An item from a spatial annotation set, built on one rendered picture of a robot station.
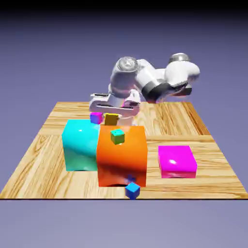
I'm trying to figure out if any large magenta box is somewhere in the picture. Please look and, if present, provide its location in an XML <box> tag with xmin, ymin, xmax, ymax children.
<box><xmin>157</xmin><ymin>145</ymin><xmax>198</xmax><ymax>179</ymax></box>

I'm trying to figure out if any large cyan box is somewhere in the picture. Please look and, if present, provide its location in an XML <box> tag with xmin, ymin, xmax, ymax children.
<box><xmin>61</xmin><ymin>119</ymin><xmax>101</xmax><ymax>172</ymax></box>

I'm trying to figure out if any small blue cube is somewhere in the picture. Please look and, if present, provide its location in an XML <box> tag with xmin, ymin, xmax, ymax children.
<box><xmin>124</xmin><ymin>182</ymin><xmax>140</xmax><ymax>200</ymax></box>

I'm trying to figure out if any small magenta cube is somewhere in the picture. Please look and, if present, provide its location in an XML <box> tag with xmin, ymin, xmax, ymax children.
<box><xmin>90</xmin><ymin>112</ymin><xmax>104</xmax><ymax>125</ymax></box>

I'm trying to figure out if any small green cube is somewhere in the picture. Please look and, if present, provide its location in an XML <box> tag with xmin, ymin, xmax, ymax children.
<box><xmin>110</xmin><ymin>129</ymin><xmax>125</xmax><ymax>145</ymax></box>

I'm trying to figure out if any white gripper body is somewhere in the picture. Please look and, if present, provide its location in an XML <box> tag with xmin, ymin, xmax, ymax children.
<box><xmin>89</xmin><ymin>100</ymin><xmax>141</xmax><ymax>117</ymax></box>

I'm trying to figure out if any small yellow cube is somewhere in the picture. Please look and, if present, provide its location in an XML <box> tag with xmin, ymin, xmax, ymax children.
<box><xmin>104</xmin><ymin>113</ymin><xmax>119</xmax><ymax>126</ymax></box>

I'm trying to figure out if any large orange box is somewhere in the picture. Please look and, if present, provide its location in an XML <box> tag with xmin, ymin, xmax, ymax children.
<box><xmin>96</xmin><ymin>124</ymin><xmax>148</xmax><ymax>187</ymax></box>

